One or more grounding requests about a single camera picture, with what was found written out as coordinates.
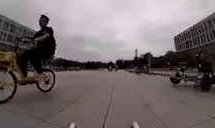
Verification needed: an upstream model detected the row of trees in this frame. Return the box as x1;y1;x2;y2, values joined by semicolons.
49;49;199;70

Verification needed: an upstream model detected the grey concrete slab pavement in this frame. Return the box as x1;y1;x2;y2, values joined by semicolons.
0;68;215;128

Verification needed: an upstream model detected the parked bicycle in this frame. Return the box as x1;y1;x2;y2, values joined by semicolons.
169;61;190;88

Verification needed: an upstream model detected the long grey building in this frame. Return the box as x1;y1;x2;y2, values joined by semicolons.
0;11;37;51

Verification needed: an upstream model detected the grey building with windows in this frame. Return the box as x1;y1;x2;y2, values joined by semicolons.
173;9;215;56

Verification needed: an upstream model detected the person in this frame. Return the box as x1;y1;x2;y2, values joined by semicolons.
18;14;57;79

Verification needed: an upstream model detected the yellow bicycle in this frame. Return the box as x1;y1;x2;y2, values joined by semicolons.
0;37;57;105

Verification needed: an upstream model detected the dark parked vehicle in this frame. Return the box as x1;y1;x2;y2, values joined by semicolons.
194;53;215;92

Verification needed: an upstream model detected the robot's own part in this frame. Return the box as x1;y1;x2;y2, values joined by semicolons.
131;120;141;128
68;121;77;128

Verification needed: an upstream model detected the row of parked bicycles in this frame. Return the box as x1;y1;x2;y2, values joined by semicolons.
127;64;151;75

